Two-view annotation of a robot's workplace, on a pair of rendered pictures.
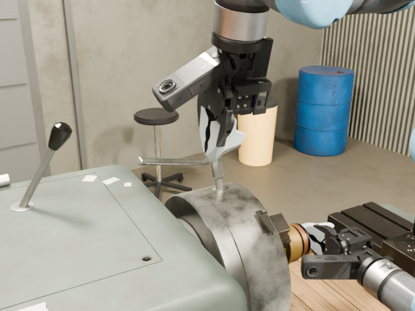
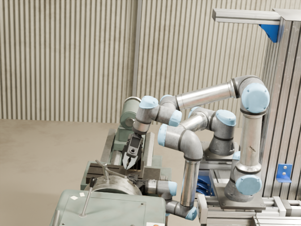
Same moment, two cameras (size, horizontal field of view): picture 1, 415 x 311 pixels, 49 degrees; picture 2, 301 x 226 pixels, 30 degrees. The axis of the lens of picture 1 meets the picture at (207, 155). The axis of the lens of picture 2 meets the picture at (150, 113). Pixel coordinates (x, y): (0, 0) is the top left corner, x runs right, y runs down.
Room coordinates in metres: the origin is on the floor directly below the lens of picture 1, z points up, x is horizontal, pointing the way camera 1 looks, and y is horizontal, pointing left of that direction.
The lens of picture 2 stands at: (-0.53, 1.95, 2.60)
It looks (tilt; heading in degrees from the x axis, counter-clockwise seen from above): 23 degrees down; 300
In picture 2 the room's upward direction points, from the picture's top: 4 degrees clockwise
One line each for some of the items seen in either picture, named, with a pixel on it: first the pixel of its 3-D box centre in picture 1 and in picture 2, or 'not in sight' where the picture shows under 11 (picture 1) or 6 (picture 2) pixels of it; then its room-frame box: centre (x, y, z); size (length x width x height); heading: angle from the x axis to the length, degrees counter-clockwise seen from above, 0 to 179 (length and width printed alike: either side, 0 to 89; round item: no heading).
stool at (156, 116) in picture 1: (156, 153); not in sight; (3.31, 0.40, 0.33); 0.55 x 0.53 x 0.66; 125
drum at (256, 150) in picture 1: (255, 131); not in sight; (3.97, -0.45, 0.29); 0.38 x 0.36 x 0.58; 35
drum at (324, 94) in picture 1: (322, 109); not in sight; (4.31, -1.13, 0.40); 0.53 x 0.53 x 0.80
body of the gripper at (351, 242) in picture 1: (356, 257); (136, 184); (0.81, -0.31, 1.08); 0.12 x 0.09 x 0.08; 27
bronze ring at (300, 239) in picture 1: (283, 244); not in sight; (0.85, -0.17, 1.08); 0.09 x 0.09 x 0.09; 30
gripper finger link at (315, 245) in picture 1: (320, 239); not in sight; (0.90, -0.26, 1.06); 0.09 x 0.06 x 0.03; 27
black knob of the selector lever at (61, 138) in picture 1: (60, 136); (93, 181); (0.70, 0.24, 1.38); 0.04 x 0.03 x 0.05; 118
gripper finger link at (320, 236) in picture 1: (322, 227); not in sight; (0.90, -0.26, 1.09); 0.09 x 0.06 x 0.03; 27
